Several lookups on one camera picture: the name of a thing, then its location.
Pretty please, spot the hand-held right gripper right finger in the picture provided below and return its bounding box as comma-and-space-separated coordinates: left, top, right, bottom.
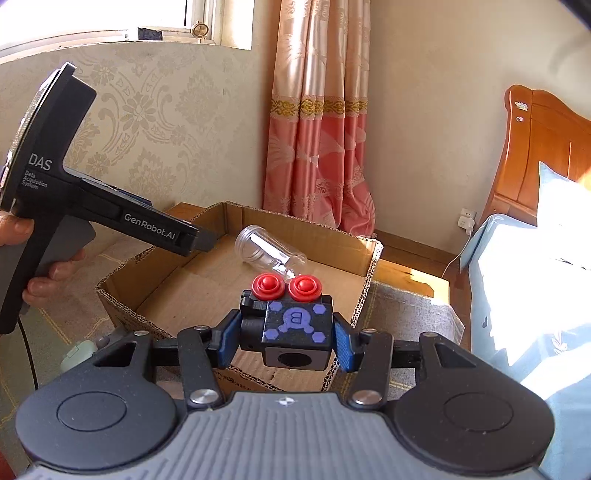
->
331, 313, 477, 411

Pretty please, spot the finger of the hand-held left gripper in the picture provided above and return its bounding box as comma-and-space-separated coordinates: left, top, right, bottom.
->
185, 224, 218, 258

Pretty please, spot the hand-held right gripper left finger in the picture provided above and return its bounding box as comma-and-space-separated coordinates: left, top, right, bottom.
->
92, 310, 243, 411

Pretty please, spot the cardboard box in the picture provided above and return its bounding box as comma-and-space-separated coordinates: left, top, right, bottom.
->
95, 201, 384, 393

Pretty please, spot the black block with red buttons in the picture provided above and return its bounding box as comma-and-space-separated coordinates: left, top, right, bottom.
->
239, 273, 335, 370

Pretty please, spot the white container with green label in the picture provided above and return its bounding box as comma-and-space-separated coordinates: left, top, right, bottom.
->
60, 339, 99, 373

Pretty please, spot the person's left hand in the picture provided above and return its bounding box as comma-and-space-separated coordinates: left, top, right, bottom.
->
0, 213, 88, 309

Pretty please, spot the clear plastic jar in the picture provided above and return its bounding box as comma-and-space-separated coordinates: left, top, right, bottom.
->
235, 224, 308, 280

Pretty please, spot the checked tablecloth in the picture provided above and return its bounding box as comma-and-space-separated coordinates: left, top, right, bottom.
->
0, 231, 465, 462

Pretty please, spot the pink patterned curtain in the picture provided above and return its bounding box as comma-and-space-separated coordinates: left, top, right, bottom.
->
262, 0, 378, 237

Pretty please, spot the light blue floral bedding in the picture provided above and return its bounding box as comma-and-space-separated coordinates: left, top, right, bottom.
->
459, 212, 591, 480

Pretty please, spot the light blue pillow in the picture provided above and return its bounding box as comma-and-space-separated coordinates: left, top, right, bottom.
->
537, 161, 591, 241

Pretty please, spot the wooden bed headboard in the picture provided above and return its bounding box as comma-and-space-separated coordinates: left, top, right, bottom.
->
480, 84, 591, 228

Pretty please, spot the white charger cable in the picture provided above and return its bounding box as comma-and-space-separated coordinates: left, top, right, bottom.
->
442, 228, 472, 280

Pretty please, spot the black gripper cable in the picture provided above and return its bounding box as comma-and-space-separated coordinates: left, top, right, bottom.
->
17, 318, 41, 394

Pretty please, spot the white window frame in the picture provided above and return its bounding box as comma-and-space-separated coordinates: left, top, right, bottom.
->
0, 0, 256, 62

